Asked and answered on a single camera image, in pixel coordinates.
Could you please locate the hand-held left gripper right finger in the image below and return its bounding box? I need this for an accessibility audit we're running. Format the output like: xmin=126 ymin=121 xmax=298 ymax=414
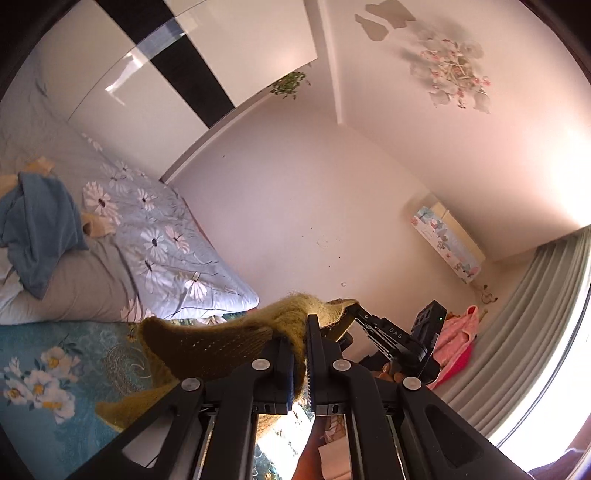
xmin=305 ymin=314 xmax=527 ymax=480

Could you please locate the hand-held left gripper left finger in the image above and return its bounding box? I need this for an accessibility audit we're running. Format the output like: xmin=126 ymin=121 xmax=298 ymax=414
xmin=65 ymin=339 xmax=298 ymax=480

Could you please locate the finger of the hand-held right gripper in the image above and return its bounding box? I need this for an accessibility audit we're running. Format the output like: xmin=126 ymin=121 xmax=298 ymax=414
xmin=321 ymin=325 xmax=356 ymax=357
xmin=348 ymin=305 xmax=389 ymax=343

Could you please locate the yellow knit sweater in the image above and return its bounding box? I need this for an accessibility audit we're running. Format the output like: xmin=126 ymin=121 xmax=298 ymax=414
xmin=95 ymin=291 xmax=361 ymax=439

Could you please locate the person's right forearm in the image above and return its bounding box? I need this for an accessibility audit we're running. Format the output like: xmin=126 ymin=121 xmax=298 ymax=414
xmin=291 ymin=429 xmax=327 ymax=480

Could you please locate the person's right hand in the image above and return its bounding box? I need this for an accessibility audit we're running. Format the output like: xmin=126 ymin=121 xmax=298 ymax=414
xmin=376 ymin=360 xmax=405 ymax=384

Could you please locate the pink garment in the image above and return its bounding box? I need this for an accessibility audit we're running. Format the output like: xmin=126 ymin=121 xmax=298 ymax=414
xmin=431 ymin=305 xmax=481 ymax=389

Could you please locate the pale green curtain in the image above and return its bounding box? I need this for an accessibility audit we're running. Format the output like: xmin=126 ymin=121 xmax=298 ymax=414
xmin=434 ymin=231 xmax=591 ymax=444

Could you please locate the air conditioner with floral cover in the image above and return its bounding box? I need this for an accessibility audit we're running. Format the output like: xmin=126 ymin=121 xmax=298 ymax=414
xmin=411 ymin=194 xmax=488 ymax=284

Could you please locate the bright window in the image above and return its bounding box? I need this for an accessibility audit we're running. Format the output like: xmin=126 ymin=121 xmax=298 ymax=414
xmin=485 ymin=295 xmax=591 ymax=462

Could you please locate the grey-blue daisy print quilt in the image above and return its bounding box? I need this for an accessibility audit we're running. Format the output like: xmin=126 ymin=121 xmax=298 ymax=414
xmin=0 ymin=55 xmax=260 ymax=324

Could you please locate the grey pillow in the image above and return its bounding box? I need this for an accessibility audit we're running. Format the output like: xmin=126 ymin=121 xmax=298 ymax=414
xmin=0 ymin=235 xmax=139 ymax=324

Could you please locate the beige cloth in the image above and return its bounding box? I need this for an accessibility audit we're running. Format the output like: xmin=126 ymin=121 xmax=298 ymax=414
xmin=18 ymin=156 xmax=116 ymax=238

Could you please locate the teal floral blanket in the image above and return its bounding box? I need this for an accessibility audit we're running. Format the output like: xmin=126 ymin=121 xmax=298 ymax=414
xmin=0 ymin=314 xmax=315 ymax=480

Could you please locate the green hanging plant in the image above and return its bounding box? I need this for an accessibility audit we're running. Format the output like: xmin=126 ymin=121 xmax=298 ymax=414
xmin=268 ymin=69 xmax=313 ymax=100

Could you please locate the blue cloth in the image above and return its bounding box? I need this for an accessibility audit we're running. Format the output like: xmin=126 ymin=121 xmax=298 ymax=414
xmin=0 ymin=173 xmax=89 ymax=299

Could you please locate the white cloth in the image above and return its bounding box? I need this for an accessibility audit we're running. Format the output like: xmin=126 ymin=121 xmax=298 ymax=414
xmin=0 ymin=258 xmax=28 ymax=308

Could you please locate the glossy white and black wardrobe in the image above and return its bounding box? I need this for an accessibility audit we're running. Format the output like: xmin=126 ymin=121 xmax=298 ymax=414
xmin=28 ymin=0 xmax=320 ymax=182

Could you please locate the flower wall decal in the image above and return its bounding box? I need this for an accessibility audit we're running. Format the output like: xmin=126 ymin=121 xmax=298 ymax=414
xmin=402 ymin=23 xmax=492 ymax=114

